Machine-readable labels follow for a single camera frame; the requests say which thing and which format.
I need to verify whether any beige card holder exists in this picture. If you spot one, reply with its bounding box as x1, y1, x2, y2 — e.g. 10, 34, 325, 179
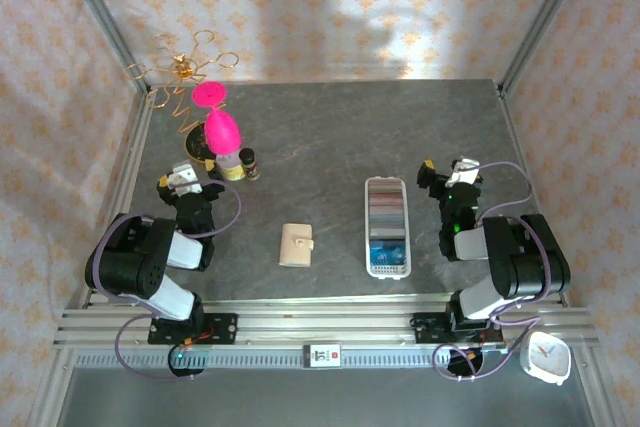
278, 223, 315, 268

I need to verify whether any dark grey card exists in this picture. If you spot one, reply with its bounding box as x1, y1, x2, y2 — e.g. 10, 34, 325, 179
369, 227, 407, 242

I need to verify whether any blue credit card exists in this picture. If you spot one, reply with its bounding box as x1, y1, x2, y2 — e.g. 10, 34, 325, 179
370, 239, 407, 267

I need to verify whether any yellow jar white lid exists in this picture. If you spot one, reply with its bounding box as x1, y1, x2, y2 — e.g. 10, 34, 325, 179
215, 152, 247, 183

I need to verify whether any small dark spice bottle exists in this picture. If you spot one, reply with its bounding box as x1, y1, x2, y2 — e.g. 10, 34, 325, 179
238, 147, 262, 182

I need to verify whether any pink wine glass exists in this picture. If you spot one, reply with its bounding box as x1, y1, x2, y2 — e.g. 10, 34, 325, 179
191, 80, 243, 157

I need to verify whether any white plastic basket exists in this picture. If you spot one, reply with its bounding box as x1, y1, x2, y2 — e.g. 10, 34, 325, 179
364, 176, 413, 279

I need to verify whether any white alarm clock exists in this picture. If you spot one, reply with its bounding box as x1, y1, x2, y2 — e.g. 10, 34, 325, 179
519, 330, 572, 387

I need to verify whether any white label plate red mark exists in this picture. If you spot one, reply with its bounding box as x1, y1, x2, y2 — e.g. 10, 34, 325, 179
302, 343, 343, 370

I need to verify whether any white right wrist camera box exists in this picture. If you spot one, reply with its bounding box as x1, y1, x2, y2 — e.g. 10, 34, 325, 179
445, 157, 482, 188

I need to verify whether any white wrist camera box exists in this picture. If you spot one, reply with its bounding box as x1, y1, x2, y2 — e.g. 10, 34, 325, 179
171, 160, 202, 196
445, 157, 482, 188

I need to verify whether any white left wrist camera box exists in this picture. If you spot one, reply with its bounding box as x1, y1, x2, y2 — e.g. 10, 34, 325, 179
171, 160, 202, 196

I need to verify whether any aluminium side rail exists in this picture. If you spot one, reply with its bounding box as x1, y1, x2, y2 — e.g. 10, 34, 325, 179
497, 89, 571, 308
82, 89, 154, 308

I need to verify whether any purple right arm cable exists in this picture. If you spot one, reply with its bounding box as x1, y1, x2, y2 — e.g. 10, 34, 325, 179
432, 161, 554, 381

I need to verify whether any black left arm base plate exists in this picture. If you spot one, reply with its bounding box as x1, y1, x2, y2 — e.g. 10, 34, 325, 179
147, 312, 239, 347

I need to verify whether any gold wire glass rack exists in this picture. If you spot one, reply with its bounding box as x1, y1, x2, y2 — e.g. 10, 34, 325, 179
124, 29, 240, 167

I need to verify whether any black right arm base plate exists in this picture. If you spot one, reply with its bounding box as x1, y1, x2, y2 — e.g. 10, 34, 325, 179
412, 311, 504, 347

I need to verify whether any red wire yellow connector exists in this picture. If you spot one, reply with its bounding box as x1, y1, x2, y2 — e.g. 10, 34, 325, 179
462, 330, 502, 363
180, 327, 217, 349

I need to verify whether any grey slotted cable duct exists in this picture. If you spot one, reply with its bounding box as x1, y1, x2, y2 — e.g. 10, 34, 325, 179
73, 349, 526, 369

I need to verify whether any aluminium mounting rail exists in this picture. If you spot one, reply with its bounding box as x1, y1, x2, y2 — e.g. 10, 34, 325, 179
53, 296, 600, 351

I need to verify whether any aluminium frame post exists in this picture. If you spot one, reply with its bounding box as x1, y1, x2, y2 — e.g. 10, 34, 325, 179
497, 0, 594, 98
52, 0, 151, 94

